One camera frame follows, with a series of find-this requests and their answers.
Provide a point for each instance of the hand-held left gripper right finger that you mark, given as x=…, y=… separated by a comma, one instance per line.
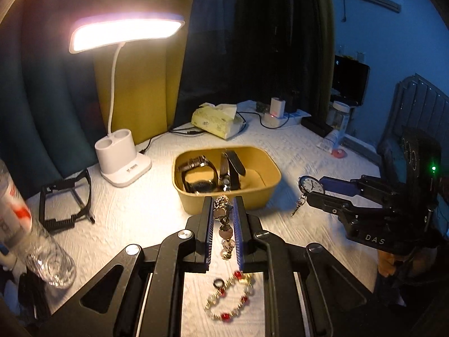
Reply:
x=239, y=233

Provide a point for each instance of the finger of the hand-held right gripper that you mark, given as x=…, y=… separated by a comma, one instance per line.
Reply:
x=326, y=205
x=342, y=186

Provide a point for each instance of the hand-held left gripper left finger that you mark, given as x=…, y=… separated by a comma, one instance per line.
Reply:
x=209, y=233

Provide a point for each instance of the yellow storage box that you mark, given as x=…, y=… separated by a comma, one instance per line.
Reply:
x=226, y=182

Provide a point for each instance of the person's right hand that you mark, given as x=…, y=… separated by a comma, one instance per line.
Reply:
x=388, y=263

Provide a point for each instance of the pink round disc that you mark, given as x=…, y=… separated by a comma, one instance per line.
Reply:
x=338, y=153

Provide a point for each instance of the white plastic bottle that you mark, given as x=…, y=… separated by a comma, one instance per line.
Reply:
x=333, y=139

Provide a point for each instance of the silver metal wristwatch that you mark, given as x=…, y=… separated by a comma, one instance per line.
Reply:
x=198, y=175

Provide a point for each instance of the clear jar with white lid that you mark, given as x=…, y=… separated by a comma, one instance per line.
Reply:
x=340, y=114

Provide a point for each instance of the white power strip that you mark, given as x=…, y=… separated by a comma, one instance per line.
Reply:
x=280, y=118

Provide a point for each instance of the dark slatted chair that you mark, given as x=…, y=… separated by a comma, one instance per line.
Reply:
x=417, y=112

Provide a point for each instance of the white charger block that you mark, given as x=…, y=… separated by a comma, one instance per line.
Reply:
x=276, y=108

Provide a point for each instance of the black screen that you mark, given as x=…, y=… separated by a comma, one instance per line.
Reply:
x=350, y=79

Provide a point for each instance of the yellow tissue pack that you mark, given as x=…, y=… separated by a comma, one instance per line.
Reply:
x=218, y=120

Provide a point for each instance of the white desk lamp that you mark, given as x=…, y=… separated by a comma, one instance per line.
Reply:
x=119, y=119

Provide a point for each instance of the black folding stand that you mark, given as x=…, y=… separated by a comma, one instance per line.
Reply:
x=65, y=200

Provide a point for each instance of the black curtain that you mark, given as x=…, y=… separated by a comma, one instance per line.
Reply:
x=259, y=38

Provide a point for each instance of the clear plastic bottle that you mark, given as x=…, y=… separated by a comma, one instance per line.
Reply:
x=31, y=231

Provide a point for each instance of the yellow curtain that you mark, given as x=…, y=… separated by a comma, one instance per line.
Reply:
x=143, y=66

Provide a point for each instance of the teal curtain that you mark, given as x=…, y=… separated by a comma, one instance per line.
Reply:
x=38, y=98

